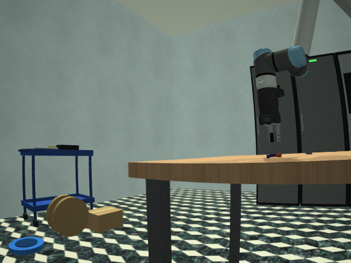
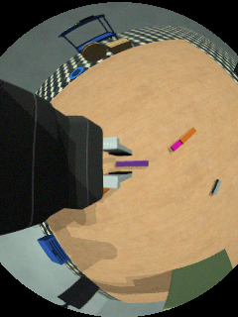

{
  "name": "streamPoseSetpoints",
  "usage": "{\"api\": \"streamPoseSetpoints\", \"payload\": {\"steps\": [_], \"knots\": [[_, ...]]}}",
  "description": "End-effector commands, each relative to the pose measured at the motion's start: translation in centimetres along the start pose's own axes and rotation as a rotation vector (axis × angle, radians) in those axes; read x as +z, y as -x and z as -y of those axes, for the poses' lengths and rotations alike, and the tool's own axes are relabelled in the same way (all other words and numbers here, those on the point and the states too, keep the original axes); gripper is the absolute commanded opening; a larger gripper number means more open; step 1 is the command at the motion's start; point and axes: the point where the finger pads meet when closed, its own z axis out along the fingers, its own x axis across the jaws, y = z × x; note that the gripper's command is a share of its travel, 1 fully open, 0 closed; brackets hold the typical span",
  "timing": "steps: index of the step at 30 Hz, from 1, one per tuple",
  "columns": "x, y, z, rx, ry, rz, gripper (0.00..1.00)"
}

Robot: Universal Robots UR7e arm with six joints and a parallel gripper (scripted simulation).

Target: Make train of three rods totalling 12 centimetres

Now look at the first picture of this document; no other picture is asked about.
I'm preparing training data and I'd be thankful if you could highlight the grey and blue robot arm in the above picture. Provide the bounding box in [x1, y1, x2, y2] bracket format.
[253, 0, 351, 78]

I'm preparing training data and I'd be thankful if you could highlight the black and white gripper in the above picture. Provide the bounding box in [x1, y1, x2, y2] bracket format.
[256, 75, 285, 142]

